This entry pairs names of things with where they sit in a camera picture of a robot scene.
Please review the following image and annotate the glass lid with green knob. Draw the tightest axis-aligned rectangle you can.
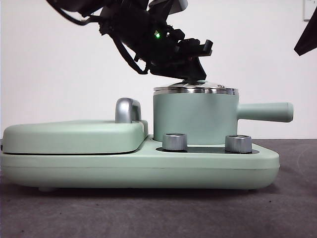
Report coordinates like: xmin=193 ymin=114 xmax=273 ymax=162
xmin=153 ymin=79 xmax=239 ymax=96

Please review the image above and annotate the silver control knob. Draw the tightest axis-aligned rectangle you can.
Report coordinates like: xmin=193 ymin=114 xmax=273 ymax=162
xmin=225 ymin=135 xmax=253 ymax=153
xmin=162 ymin=133 xmax=188 ymax=151

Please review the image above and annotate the mint green breakfast machine base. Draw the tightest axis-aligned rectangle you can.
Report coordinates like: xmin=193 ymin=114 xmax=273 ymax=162
xmin=0 ymin=133 xmax=281 ymax=193

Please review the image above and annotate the white wall socket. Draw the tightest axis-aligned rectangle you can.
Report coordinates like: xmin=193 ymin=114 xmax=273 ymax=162
xmin=303 ymin=0 xmax=317 ymax=22

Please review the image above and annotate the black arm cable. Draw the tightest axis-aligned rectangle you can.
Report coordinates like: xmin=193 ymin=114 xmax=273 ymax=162
xmin=53 ymin=0 xmax=101 ymax=25
xmin=108 ymin=32 xmax=152 ymax=75

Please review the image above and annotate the mint green pot with handle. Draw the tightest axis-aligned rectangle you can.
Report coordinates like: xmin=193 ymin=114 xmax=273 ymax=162
xmin=153 ymin=90 xmax=295 ymax=146

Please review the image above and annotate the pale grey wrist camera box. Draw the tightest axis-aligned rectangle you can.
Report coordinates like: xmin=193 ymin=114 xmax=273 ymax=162
xmin=148 ymin=0 xmax=189 ymax=12

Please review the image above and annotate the mint green cover silver handle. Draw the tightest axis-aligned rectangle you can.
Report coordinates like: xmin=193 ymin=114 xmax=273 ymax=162
xmin=1 ymin=98 xmax=149 ymax=154

